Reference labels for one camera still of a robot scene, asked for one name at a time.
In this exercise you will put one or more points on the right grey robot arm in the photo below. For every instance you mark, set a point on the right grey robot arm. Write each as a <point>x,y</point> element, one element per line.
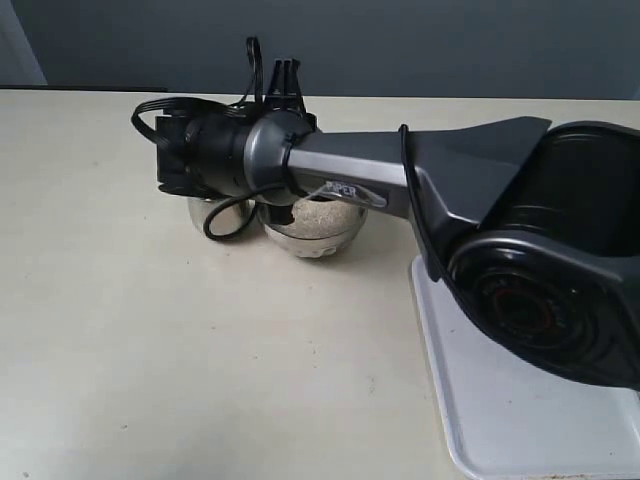
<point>533,227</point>

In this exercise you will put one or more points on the steel bowl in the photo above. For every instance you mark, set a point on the steel bowl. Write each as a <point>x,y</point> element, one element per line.
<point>276,223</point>

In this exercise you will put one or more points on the white rice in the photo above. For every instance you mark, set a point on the white rice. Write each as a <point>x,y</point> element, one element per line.
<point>314,219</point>

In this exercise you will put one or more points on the steel cup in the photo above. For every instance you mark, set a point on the steel cup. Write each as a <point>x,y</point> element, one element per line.
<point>229,224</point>

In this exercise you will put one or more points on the white plastic tray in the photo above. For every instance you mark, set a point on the white plastic tray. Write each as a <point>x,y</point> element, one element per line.
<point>506,419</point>

